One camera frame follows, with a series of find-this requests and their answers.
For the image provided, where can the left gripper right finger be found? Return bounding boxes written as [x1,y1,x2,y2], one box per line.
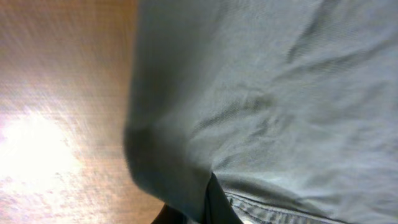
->
[203,173,243,224]

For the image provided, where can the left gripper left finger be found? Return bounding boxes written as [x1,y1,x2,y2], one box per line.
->
[151,204,187,224]

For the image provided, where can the grey shorts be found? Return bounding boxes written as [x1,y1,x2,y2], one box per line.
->
[124,0,397,223]

